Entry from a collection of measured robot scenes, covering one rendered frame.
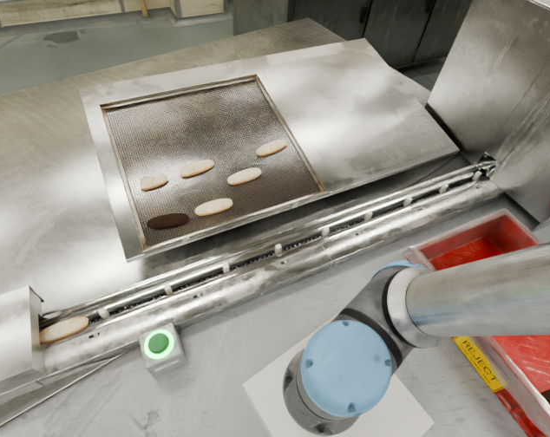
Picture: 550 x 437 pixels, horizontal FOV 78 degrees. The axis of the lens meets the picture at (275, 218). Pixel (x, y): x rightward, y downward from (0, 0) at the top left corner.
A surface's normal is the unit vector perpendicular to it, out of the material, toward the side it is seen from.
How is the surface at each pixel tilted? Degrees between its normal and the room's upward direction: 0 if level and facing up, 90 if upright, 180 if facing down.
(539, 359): 0
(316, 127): 10
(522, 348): 0
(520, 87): 90
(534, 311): 90
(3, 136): 0
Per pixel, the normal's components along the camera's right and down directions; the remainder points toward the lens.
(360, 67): 0.13, -0.48
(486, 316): -0.80, 0.45
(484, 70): -0.90, 0.30
